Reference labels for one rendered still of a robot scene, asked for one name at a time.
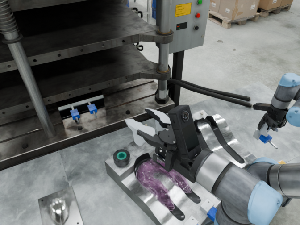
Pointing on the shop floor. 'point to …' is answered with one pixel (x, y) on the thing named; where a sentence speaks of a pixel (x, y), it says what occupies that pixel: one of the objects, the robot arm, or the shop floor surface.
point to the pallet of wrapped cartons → (233, 11)
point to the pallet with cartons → (273, 6)
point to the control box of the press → (184, 34)
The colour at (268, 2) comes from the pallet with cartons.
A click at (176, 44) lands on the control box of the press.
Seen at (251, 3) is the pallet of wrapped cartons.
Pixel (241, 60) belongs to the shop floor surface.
